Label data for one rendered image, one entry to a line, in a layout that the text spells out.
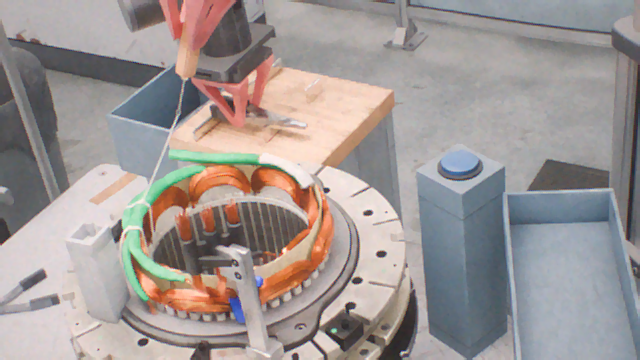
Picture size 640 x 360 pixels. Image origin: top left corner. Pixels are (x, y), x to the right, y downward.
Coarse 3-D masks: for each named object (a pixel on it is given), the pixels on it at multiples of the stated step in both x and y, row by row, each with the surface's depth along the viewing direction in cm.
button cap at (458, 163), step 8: (456, 152) 111; (464, 152) 111; (448, 160) 110; (456, 160) 110; (464, 160) 110; (472, 160) 110; (448, 168) 109; (456, 168) 109; (464, 168) 109; (472, 168) 109
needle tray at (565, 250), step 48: (528, 192) 100; (576, 192) 100; (528, 240) 101; (576, 240) 100; (624, 240) 93; (528, 288) 95; (576, 288) 94; (624, 288) 92; (528, 336) 90; (576, 336) 89; (624, 336) 88
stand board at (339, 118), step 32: (288, 96) 122; (320, 96) 121; (352, 96) 120; (384, 96) 119; (192, 128) 118; (224, 128) 117; (256, 128) 116; (288, 128) 116; (320, 128) 115; (352, 128) 114; (288, 160) 110; (320, 160) 110
